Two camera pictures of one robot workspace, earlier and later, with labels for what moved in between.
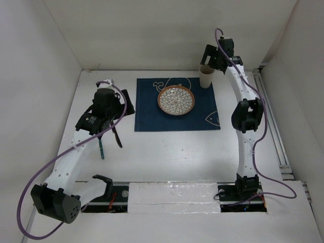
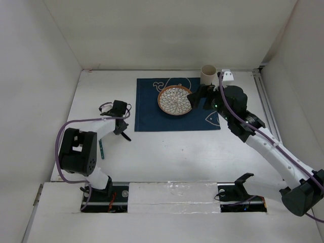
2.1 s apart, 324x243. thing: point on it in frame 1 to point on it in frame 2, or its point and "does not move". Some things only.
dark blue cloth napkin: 149,117 does not move
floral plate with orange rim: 176,100 does not move
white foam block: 173,197 does not move
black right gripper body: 212,51 to 213,100
